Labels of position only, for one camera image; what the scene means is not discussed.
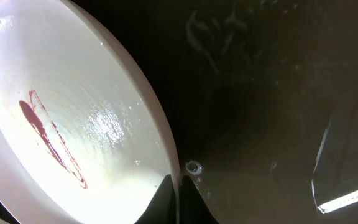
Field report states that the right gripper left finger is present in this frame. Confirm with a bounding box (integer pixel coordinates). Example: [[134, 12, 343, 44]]
[[135, 175, 176, 224]]

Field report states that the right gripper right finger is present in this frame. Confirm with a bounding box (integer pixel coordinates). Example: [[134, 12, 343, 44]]
[[180, 175, 218, 224]]

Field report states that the pink plate with red stain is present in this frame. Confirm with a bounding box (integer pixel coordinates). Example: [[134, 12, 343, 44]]
[[0, 1, 180, 223]]

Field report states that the dark brown serving tray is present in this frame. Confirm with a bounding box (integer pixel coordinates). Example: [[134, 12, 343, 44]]
[[0, 0, 358, 224]]

